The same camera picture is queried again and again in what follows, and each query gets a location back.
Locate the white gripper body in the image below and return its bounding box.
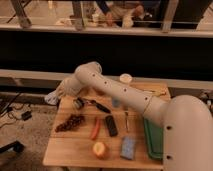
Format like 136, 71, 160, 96
56, 78, 73, 99

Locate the blue grey towel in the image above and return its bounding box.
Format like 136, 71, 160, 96
44, 91, 59, 105

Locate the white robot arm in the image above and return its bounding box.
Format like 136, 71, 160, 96
56, 62, 213, 171

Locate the bunch of dark grapes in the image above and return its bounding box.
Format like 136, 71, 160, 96
55, 114, 85, 132

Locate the red chili pepper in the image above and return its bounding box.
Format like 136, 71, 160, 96
90, 118, 101, 140

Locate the wooden table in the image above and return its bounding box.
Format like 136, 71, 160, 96
43, 88, 163, 171

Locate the blue plastic cup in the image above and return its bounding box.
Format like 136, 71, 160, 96
111, 98, 120, 108

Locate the white plastic cup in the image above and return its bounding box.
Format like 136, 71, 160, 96
119, 73, 132, 84

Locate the black rectangular bar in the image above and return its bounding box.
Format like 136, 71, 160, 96
105, 115, 118, 137

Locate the peach fruit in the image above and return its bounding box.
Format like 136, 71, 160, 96
93, 142, 107, 158

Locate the blue sponge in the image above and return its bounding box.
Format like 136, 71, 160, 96
120, 136, 136, 160

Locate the wooden spatula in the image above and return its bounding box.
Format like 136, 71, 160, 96
144, 89, 166, 97

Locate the green plastic tray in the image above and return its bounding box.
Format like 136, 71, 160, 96
143, 119, 163, 160

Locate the black handled peeler tool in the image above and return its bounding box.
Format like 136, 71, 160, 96
73, 97, 111, 113

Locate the black power adapter with cables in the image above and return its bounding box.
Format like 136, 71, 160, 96
0, 93, 34, 129

